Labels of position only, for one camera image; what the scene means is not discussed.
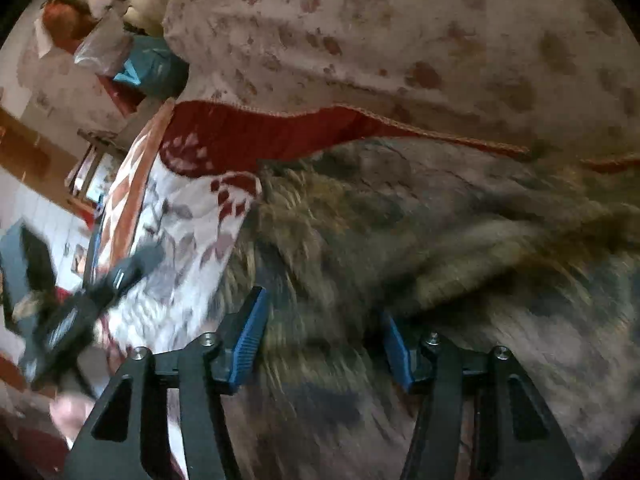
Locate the red hanging cloth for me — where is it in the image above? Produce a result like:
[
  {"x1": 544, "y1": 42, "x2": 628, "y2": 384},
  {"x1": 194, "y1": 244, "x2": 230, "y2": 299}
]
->
[{"x1": 41, "y1": 1, "x2": 97, "y2": 55}]

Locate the teal plastic bag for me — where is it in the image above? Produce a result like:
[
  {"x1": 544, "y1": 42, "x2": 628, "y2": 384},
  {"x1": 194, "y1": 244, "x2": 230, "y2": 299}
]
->
[{"x1": 112, "y1": 35, "x2": 192, "y2": 99}]

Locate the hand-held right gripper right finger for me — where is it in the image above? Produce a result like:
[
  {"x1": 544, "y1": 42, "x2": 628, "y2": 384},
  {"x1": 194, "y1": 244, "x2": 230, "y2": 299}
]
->
[{"x1": 380, "y1": 310, "x2": 586, "y2": 480}]

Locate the clear plastic bag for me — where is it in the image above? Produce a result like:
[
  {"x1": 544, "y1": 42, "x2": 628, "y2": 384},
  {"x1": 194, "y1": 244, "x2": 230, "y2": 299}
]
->
[{"x1": 74, "y1": 9, "x2": 132, "y2": 77}]

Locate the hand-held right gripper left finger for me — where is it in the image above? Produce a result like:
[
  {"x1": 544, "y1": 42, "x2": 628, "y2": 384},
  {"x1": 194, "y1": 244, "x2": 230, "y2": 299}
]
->
[{"x1": 65, "y1": 286, "x2": 273, "y2": 480}]

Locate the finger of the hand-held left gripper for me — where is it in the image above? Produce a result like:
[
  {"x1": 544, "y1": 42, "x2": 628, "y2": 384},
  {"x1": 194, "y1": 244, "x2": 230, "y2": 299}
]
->
[{"x1": 97, "y1": 246, "x2": 167, "y2": 307}]

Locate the red white floral bedspread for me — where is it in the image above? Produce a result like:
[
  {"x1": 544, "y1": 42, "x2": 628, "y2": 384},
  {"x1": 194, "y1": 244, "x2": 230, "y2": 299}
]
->
[{"x1": 0, "y1": 99, "x2": 640, "y2": 480}]

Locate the pink floral quilt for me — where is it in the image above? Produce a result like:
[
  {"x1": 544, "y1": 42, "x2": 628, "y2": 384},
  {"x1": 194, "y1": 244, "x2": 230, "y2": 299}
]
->
[{"x1": 162, "y1": 0, "x2": 640, "y2": 172}]

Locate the dark floral patterned garment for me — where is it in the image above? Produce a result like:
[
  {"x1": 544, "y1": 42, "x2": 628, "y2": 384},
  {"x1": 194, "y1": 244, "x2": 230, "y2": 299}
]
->
[{"x1": 220, "y1": 137, "x2": 640, "y2": 480}]

